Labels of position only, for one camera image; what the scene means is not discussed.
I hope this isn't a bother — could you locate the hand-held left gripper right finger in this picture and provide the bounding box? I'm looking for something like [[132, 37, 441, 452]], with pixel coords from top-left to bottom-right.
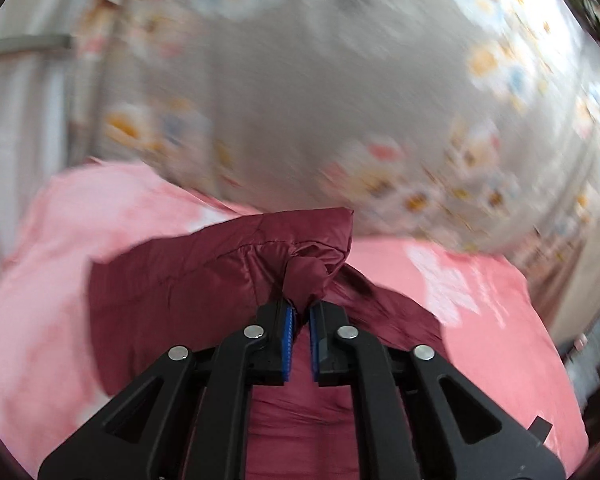
[[308, 300, 566, 480]]

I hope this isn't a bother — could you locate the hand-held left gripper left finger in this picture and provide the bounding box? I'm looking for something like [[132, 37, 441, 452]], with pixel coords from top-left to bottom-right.
[[37, 299, 297, 480]]

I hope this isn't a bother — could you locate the maroon puffer jacket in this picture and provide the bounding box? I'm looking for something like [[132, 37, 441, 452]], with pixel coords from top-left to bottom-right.
[[87, 207, 452, 480]]

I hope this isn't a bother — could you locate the pink patterned blanket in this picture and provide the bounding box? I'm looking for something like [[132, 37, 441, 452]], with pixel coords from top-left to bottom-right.
[[0, 157, 592, 480]]

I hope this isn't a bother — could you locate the floral bed sheet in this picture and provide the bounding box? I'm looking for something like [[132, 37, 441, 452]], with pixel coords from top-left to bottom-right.
[[72, 0, 600, 263]]

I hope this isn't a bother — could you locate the pale grey curtain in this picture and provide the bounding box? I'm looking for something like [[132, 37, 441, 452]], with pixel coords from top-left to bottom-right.
[[0, 55, 101, 291]]

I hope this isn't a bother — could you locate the grey metal rail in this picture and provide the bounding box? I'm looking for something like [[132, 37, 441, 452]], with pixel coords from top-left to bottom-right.
[[0, 34, 74, 57]]

